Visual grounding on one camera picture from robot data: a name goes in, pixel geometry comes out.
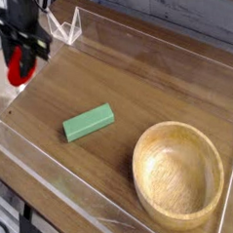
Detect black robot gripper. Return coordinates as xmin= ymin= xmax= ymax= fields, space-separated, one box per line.
xmin=0 ymin=2 xmax=53 ymax=77

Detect red fuzzy ball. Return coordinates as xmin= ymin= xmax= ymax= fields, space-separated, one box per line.
xmin=7 ymin=47 xmax=37 ymax=87

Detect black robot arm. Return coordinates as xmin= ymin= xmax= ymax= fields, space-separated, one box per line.
xmin=0 ymin=0 xmax=53 ymax=87

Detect green rectangular block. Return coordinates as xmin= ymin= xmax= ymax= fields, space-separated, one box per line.
xmin=62 ymin=103 xmax=115 ymax=142

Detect clear acrylic tray walls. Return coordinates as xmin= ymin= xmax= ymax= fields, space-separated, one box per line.
xmin=0 ymin=7 xmax=233 ymax=233

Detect wooden bowl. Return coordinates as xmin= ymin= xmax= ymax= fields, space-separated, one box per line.
xmin=132 ymin=121 xmax=225 ymax=232

